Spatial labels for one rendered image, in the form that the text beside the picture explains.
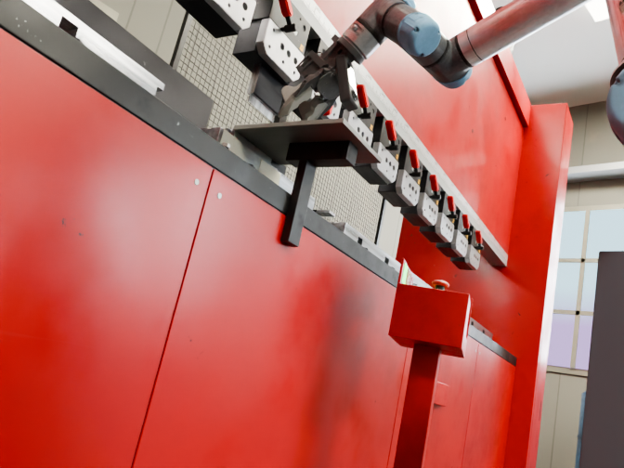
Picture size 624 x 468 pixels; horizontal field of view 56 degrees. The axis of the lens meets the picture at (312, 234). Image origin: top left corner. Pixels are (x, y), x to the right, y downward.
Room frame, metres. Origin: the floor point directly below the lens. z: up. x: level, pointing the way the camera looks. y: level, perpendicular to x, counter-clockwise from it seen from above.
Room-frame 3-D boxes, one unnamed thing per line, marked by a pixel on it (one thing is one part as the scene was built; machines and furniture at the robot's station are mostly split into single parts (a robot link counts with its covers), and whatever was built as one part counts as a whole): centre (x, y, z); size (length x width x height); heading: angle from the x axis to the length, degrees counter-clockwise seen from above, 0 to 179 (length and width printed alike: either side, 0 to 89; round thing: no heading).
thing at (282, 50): (1.21, 0.18, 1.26); 0.15 x 0.09 x 0.17; 147
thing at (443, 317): (1.38, -0.32, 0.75); 0.20 x 0.16 x 0.18; 161
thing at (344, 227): (2.29, -0.52, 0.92); 1.68 x 0.06 x 0.10; 147
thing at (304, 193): (1.13, 0.02, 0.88); 0.14 x 0.04 x 0.22; 57
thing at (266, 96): (1.23, 0.17, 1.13); 0.10 x 0.02 x 0.10; 147
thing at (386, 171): (1.71, -0.15, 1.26); 0.15 x 0.09 x 0.17; 147
